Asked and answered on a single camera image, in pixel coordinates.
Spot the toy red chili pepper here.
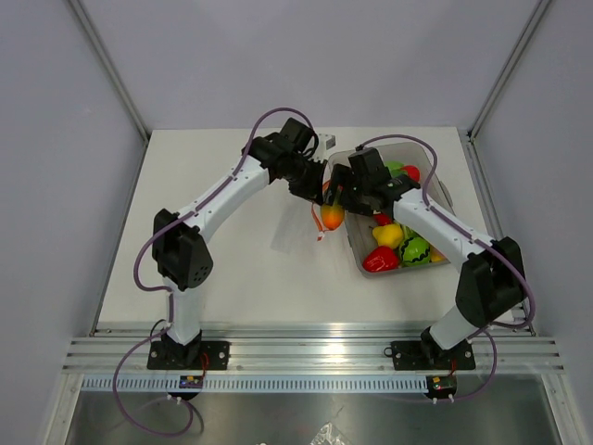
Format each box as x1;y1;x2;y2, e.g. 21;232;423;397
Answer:
372;213;393;226

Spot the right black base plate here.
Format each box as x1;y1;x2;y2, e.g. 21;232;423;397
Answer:
384;340;476;371

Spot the aluminium frame post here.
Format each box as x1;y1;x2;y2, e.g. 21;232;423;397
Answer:
66;0;151;146
467;0;555;143

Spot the white slotted cable duct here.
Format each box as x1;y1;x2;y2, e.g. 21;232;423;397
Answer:
82;375;428;394

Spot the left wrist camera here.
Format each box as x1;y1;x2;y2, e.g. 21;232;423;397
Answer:
313;133;336;161

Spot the toy yellow pear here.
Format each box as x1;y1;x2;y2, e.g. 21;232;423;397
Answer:
372;223;404;249

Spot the aluminium mounting rail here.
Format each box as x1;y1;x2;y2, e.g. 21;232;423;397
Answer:
62;323;565;375

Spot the right aluminium frame post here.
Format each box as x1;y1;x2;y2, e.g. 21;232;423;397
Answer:
467;0;555;143

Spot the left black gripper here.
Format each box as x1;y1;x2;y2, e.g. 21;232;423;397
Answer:
284;155;327;206

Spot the toy green orange mango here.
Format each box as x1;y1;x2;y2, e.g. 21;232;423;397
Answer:
321;202;345;231

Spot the crumpled clear plastic wrap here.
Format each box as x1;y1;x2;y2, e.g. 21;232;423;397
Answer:
309;422;351;445

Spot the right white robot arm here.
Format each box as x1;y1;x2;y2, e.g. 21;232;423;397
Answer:
325;146;530;369

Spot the clear zip top bag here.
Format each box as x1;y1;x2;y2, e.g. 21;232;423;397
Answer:
270;195;334;256

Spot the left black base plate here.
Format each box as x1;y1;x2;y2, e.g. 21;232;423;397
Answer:
146;340;231;371

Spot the toy green watermelon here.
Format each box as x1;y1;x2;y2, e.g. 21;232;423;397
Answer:
398;236;430;267

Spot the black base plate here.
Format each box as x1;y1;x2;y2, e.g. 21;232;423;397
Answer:
384;340;476;371
146;340;231;371

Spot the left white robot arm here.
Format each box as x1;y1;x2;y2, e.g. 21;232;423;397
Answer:
152;118;325;369

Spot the grey plastic food bin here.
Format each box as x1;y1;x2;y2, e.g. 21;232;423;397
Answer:
344;142;454;279

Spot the toy red bell pepper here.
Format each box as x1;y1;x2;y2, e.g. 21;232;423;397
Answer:
362;246;400;273

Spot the left aluminium frame post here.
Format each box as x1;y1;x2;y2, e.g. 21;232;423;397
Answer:
66;0;151;146

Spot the toy green cucumber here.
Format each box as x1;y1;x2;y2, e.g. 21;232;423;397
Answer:
385;160;404;177

